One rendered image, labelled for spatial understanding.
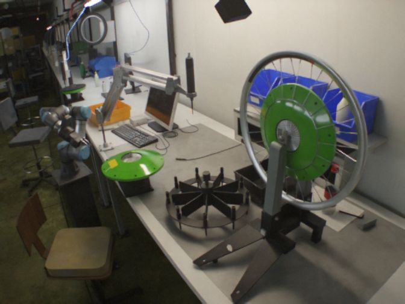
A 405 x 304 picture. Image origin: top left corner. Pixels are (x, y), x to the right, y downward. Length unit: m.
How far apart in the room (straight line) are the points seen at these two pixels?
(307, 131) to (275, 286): 0.51
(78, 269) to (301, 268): 1.08
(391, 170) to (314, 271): 0.62
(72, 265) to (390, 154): 1.63
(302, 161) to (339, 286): 0.45
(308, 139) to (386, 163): 0.65
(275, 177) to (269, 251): 0.26
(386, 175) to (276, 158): 0.70
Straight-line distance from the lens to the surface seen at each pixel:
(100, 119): 2.03
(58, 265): 1.72
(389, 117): 1.42
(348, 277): 1.13
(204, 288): 1.05
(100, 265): 1.64
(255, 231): 1.13
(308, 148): 0.93
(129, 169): 1.43
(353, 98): 0.85
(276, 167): 0.96
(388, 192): 1.53
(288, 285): 1.07
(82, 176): 1.98
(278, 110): 0.98
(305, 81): 1.66
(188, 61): 1.43
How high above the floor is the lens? 1.73
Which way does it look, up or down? 24 degrees down
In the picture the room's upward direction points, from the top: 3 degrees counter-clockwise
